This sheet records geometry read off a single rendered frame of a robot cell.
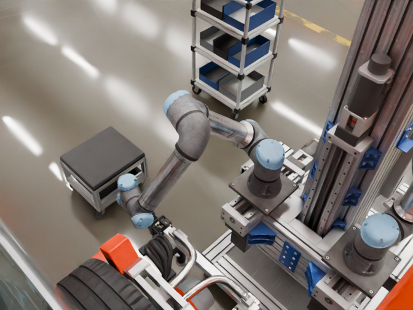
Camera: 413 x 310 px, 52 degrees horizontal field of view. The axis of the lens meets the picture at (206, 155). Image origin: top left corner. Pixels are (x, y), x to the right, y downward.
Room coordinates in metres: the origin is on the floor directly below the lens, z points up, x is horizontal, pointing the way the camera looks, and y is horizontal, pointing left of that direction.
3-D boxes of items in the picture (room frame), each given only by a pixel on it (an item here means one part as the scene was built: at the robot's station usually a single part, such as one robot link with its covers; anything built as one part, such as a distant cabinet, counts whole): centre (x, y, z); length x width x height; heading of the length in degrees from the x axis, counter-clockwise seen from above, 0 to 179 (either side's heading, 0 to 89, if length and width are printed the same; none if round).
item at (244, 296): (0.54, -0.04, 1.03); 0.19 x 0.18 x 0.11; 137
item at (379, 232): (0.82, -0.62, 0.98); 0.13 x 0.12 x 0.14; 122
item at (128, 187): (0.99, 0.29, 0.95); 0.11 x 0.08 x 0.11; 28
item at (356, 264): (0.82, -0.62, 0.87); 0.15 x 0.15 x 0.10
